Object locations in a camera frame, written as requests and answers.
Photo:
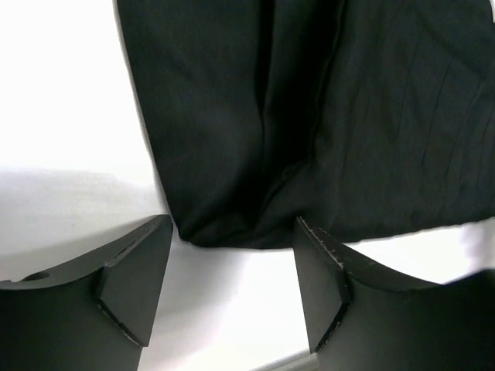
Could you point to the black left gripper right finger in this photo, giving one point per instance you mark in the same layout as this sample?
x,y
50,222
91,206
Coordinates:
x,y
363,315

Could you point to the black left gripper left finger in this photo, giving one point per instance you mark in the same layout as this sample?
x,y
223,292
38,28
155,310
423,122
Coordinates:
x,y
92,313

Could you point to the black pleated skirt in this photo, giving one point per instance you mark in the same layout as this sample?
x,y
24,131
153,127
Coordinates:
x,y
368,119

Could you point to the aluminium front rail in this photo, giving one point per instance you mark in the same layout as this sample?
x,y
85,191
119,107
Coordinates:
x,y
302,361

